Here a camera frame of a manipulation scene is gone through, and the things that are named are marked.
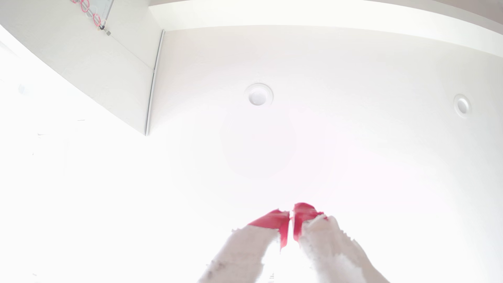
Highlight round recessed ceiling light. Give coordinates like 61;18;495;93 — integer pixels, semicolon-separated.
453;94;472;118
244;83;274;107

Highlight frame with red rings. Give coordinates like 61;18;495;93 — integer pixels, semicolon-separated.
71;0;114;36

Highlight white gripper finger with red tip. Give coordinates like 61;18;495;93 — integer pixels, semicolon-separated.
198;209;290;283
293;202;390;283

